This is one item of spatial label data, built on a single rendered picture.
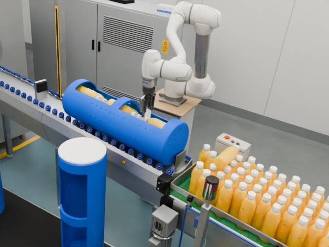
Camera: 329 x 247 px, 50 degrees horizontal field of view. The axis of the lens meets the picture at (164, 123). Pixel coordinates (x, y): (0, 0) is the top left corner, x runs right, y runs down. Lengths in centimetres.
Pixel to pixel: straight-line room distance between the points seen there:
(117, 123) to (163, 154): 37
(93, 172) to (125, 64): 227
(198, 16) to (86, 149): 109
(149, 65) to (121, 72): 222
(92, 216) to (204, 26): 140
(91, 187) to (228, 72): 327
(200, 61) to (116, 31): 174
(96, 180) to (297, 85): 330
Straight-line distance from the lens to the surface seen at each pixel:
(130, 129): 213
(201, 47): 249
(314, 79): 475
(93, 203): 221
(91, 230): 235
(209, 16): 235
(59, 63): 319
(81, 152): 209
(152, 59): 198
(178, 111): 271
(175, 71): 195
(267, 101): 494
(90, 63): 446
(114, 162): 234
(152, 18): 383
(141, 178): 223
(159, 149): 203
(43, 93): 297
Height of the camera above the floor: 220
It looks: 28 degrees down
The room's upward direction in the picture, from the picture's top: 7 degrees clockwise
